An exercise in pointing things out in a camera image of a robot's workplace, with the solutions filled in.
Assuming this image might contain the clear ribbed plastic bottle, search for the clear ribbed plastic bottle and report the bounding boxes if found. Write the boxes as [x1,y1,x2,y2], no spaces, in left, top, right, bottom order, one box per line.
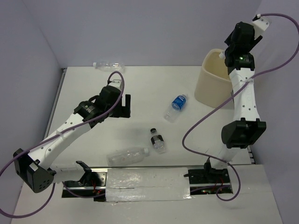
[219,51,225,59]

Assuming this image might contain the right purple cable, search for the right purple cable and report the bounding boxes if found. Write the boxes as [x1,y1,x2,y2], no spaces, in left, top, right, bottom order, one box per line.
[182,13,299,202]

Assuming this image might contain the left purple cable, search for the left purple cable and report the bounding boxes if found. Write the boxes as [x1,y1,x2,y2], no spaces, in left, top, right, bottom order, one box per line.
[0,71,126,217]

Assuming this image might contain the small black label bottle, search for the small black label bottle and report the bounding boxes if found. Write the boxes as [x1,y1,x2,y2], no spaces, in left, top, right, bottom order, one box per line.
[150,128,167,154]

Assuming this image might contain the large clear front bottle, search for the large clear front bottle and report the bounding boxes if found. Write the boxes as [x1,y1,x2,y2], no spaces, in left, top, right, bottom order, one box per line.
[107,147,150,167]

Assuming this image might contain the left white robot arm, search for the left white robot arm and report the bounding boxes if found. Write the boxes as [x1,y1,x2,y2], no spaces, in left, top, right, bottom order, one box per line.
[13,84,131,193]

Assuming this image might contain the blue label Pocari bottle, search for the blue label Pocari bottle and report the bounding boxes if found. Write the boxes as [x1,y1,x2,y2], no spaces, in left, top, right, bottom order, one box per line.
[164,94,187,123]

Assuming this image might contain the white foil cover sheet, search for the white foil cover sheet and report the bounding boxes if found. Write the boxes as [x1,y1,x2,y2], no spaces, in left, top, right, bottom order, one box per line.
[106,168,191,202]

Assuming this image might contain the beige plastic bin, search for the beige plastic bin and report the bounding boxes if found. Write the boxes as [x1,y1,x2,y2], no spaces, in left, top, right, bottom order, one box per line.
[194,49,232,108]

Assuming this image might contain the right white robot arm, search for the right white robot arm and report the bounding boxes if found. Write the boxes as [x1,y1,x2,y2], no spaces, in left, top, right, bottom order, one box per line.
[201,22,266,182]

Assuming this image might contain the purple cable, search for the purple cable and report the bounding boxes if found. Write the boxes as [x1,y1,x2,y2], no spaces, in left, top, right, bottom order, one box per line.
[0,71,126,217]
[182,13,299,202]

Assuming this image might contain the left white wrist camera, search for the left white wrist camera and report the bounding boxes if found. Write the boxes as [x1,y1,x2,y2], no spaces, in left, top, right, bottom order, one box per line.
[108,79,123,91]

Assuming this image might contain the clear bottle at back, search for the clear bottle at back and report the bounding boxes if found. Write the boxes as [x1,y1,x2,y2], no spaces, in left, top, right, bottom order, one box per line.
[93,61,125,73]

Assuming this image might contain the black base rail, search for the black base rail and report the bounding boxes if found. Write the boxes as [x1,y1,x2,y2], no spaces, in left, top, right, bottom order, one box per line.
[62,162,232,202]

